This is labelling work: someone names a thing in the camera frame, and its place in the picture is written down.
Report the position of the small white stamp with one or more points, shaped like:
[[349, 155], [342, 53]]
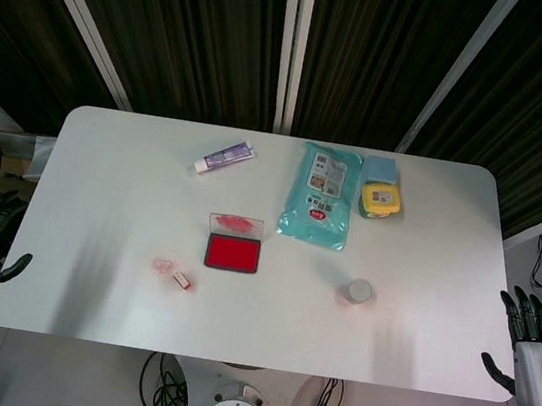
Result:
[[180, 279]]

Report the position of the red ink pad clear lid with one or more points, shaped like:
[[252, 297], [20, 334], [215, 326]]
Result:
[[232, 253]]

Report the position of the small white jar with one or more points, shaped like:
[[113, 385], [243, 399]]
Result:
[[358, 291]]

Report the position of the green tub yellow lid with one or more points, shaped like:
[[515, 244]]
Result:
[[381, 198]]

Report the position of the light blue box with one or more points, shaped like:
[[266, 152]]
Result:
[[381, 169]]

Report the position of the teal wet wipes pack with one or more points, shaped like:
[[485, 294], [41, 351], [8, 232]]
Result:
[[321, 195]]

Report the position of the purple white toothpaste tube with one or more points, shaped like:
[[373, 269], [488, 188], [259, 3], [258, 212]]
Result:
[[227, 157]]

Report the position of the white frame post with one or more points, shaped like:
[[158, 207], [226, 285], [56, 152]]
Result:
[[292, 49], [82, 20], [458, 73]]

